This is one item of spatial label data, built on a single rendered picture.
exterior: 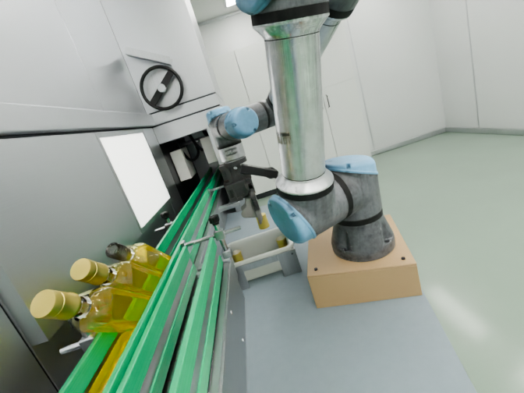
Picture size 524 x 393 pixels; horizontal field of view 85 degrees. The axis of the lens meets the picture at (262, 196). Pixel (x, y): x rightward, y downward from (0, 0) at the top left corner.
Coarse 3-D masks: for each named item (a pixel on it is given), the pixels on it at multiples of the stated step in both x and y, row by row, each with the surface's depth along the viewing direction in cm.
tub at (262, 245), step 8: (264, 232) 99; (272, 232) 100; (280, 232) 100; (240, 240) 100; (248, 240) 100; (256, 240) 100; (264, 240) 100; (272, 240) 100; (288, 240) 89; (232, 248) 100; (240, 248) 100; (248, 248) 100; (256, 248) 100; (264, 248) 100; (272, 248) 100; (280, 248) 85; (288, 248) 84; (248, 256) 101; (256, 256) 85; (264, 256) 84; (240, 264) 84
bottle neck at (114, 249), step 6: (108, 246) 54; (114, 246) 55; (120, 246) 54; (108, 252) 54; (114, 252) 55; (120, 252) 54; (126, 252) 55; (132, 252) 57; (114, 258) 54; (120, 258) 55; (126, 258) 56; (132, 258) 57
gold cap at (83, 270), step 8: (80, 264) 44; (88, 264) 43; (96, 264) 45; (104, 264) 47; (72, 272) 43; (80, 272) 43; (88, 272) 43; (96, 272) 44; (104, 272) 46; (80, 280) 43; (88, 280) 44; (96, 280) 45; (104, 280) 46
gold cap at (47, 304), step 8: (40, 296) 36; (48, 296) 35; (56, 296) 35; (64, 296) 37; (72, 296) 38; (32, 304) 35; (40, 304) 35; (48, 304) 35; (56, 304) 35; (64, 304) 36; (72, 304) 37; (80, 304) 39; (32, 312) 35; (40, 312) 35; (48, 312) 35; (56, 312) 35; (64, 312) 36; (72, 312) 38
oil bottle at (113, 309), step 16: (96, 288) 43; (112, 288) 45; (96, 304) 41; (112, 304) 44; (128, 304) 48; (144, 304) 53; (80, 320) 41; (96, 320) 41; (112, 320) 43; (128, 320) 46
